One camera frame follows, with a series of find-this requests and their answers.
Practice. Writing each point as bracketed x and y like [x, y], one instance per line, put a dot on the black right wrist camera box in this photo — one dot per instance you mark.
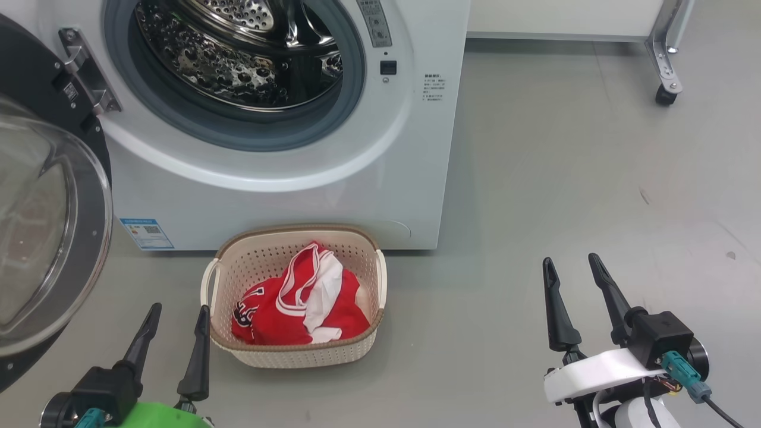
[660, 336]

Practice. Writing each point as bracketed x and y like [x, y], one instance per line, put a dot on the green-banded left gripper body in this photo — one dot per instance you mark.
[160, 416]

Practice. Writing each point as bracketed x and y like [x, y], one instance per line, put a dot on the black glass washing machine door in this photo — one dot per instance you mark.
[41, 238]

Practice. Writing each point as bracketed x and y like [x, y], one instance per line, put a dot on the black door latch socket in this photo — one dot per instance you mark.
[388, 67]

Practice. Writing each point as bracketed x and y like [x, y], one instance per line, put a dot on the white washing machine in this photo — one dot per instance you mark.
[357, 196]

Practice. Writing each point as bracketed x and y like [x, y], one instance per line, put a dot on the metal cabinet leg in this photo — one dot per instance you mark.
[663, 59]

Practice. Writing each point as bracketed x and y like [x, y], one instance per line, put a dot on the grey rubber door gasket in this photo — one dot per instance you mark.
[333, 119]

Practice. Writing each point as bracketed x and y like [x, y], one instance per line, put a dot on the grey warning label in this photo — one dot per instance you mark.
[376, 24]

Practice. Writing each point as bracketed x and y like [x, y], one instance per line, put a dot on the cream perforated laundry basket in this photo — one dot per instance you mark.
[297, 356]

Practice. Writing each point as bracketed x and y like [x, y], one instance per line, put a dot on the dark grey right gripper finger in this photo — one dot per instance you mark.
[615, 303]
[559, 321]

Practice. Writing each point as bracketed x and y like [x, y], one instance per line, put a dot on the metal door hinge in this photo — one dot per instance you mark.
[89, 71]

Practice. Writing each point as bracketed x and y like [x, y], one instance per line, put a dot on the red and white jersey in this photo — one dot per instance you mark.
[279, 315]

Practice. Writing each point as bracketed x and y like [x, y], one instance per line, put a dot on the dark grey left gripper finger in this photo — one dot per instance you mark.
[142, 351]
[199, 368]

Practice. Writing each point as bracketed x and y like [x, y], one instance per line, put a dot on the blue energy label sticker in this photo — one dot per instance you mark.
[147, 233]

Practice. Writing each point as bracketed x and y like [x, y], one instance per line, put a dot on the steel washing machine drum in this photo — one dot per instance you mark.
[238, 65]

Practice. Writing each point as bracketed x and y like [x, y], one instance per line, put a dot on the small printed text label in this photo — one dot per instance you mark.
[435, 88]

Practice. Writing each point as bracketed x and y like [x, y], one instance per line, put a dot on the black caster wheel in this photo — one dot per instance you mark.
[666, 96]

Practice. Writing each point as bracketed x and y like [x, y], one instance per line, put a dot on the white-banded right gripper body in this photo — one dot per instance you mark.
[594, 371]

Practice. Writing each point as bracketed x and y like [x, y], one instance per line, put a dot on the white cabinet panel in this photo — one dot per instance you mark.
[559, 18]

